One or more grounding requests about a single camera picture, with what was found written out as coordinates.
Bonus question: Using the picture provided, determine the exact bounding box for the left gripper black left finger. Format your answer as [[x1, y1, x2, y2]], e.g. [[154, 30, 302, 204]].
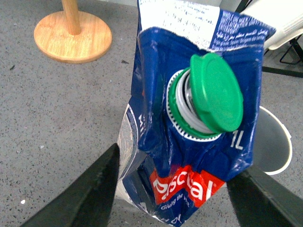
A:
[[23, 143, 120, 227]]

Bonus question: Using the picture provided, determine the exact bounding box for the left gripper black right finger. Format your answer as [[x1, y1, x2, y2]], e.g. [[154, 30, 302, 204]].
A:
[[227, 166, 303, 227]]

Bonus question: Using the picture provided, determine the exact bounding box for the cream HOME mug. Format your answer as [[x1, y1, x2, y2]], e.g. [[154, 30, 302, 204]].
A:
[[253, 106, 293, 175]]

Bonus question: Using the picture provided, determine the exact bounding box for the blue milk carton green cap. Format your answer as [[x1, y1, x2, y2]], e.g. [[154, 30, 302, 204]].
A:
[[116, 0, 276, 227]]

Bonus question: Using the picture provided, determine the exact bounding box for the wooden mug tree stand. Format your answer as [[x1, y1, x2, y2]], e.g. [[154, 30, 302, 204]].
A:
[[34, 0, 112, 64]]

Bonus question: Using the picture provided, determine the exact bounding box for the cream ribbed hanging mug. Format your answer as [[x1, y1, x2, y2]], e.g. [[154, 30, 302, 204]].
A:
[[242, 0, 303, 50]]

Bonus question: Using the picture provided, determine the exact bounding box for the black wire mug rack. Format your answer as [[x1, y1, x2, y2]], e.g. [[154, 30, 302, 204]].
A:
[[235, 0, 303, 65]]

